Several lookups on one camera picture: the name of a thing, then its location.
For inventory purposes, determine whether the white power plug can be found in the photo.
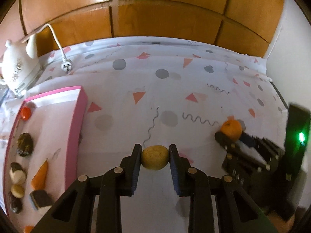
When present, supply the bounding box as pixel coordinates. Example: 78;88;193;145
61;58;73;74

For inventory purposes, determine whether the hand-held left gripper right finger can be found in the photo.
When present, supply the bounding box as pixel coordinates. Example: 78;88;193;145
169;144;277;233

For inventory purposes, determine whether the yellow-brown round fruit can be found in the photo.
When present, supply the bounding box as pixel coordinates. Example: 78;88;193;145
11;184;25;198
141;145;170;171

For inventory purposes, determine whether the white power cord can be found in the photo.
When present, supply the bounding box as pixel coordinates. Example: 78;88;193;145
23;24;67;65

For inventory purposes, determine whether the orange wedge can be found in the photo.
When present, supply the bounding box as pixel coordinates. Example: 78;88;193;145
31;160;48;190

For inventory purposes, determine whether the dark and cream block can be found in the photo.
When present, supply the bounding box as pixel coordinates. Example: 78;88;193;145
10;163;27;184

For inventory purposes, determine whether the pink-edged tray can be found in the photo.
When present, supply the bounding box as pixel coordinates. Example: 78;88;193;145
3;86;88;233

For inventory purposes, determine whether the person's right hand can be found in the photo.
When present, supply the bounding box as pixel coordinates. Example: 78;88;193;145
267;211;297;233

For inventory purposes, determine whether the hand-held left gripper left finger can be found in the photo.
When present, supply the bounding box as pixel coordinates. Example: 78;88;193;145
30;144;142;233

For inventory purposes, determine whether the dark avocado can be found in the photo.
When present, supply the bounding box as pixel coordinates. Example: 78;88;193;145
17;133;34;157

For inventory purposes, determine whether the brown cube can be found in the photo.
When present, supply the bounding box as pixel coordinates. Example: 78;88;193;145
29;190;54;211

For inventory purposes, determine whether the mandarin orange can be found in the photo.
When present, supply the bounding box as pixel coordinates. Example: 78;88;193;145
220;119;243;142

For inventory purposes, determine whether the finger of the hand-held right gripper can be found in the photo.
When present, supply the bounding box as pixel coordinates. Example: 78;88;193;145
214;131;269;171
240;132;284;161

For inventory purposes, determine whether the patterned white tablecloth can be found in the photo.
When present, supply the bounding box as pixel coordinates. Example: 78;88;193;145
0;37;292;233

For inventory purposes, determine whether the white electric kettle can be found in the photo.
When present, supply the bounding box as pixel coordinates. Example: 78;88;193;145
1;33;42;95

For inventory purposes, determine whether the dark oval fruit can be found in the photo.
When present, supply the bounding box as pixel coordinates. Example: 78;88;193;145
7;192;23;214

